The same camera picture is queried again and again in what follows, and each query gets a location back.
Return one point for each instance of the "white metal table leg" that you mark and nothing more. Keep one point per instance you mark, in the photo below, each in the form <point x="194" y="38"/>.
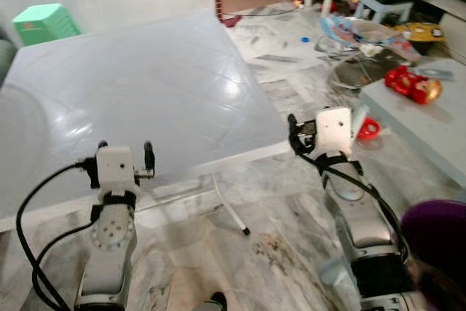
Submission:
<point x="231" y="209"/>

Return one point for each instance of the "light blue plastic stool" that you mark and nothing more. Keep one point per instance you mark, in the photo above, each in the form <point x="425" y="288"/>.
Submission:
<point x="378" y="11"/>

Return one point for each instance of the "colourful baby bouncer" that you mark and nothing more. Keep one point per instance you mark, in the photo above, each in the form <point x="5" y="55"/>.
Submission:
<point x="357" y="34"/>

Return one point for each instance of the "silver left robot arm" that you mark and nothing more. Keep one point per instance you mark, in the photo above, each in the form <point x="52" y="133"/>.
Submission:
<point x="109" y="245"/>

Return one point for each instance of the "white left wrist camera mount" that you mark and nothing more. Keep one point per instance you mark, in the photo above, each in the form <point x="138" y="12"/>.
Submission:
<point x="115" y="169"/>

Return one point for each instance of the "purple rubbish bin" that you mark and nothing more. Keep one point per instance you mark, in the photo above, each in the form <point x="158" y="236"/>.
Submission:
<point x="440" y="231"/>

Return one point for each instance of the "small grey plastic table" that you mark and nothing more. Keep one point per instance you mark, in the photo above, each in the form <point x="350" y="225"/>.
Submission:
<point x="429" y="125"/>

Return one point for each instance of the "dark grey sofa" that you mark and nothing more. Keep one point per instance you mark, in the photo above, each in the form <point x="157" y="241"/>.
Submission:
<point x="7" y="52"/>

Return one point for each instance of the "white low cabinet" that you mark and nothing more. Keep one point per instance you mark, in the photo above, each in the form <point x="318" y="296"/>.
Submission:
<point x="448" y="12"/>

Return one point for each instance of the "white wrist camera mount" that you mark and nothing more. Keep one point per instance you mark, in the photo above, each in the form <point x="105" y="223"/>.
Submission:
<point x="115" y="169"/>
<point x="335" y="130"/>

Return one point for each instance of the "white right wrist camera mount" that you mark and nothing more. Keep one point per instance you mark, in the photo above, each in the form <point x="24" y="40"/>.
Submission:
<point x="335" y="130"/>

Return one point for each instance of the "yellow patterned round toy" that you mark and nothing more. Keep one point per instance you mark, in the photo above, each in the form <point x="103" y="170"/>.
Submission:
<point x="421" y="31"/>

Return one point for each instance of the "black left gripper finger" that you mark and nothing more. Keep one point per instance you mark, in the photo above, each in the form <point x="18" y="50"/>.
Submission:
<point x="103" y="145"/>
<point x="149" y="156"/>

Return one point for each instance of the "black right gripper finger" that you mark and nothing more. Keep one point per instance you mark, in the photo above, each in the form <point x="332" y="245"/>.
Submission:
<point x="293" y="124"/>

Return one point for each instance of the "small blue lid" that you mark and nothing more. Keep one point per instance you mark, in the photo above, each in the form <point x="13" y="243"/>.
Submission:
<point x="305" y="38"/>

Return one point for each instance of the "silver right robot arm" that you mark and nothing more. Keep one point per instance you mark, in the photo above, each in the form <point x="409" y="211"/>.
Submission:
<point x="360" y="216"/>

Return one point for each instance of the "red plastic toy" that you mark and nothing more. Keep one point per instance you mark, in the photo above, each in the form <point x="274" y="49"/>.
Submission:
<point x="408" y="85"/>

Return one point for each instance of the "green plastic stool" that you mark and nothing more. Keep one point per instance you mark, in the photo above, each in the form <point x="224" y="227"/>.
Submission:
<point x="47" y="23"/>

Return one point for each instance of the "black robot foot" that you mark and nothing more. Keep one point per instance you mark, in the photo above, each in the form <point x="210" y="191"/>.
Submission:
<point x="212" y="302"/>

